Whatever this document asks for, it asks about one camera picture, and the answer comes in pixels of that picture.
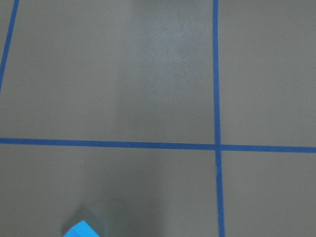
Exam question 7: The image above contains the blue block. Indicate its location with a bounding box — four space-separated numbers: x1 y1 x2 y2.
63 221 99 237

